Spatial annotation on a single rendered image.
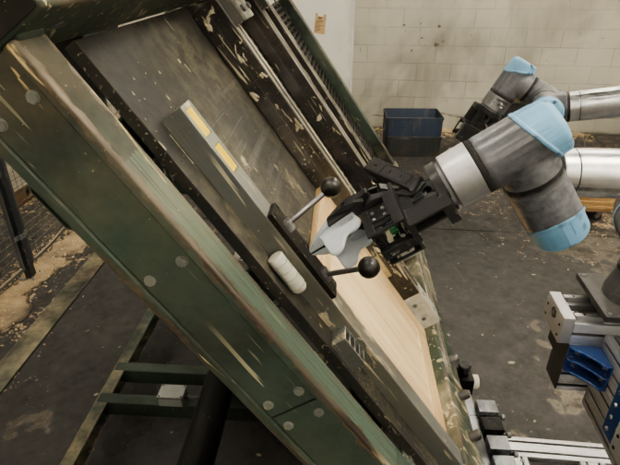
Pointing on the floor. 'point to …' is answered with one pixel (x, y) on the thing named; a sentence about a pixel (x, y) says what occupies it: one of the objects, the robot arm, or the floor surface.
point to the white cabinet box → (332, 30)
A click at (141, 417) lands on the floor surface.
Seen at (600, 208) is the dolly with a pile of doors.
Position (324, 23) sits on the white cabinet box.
